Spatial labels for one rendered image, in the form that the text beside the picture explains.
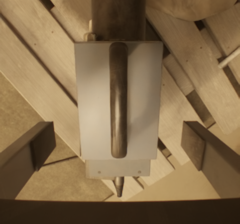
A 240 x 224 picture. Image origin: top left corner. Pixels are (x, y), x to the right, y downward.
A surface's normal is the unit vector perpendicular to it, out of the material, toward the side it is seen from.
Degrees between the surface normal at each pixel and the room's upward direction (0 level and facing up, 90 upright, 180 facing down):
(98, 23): 43
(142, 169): 0
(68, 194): 0
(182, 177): 0
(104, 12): 28
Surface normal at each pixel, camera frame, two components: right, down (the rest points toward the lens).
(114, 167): 0.00, 0.25
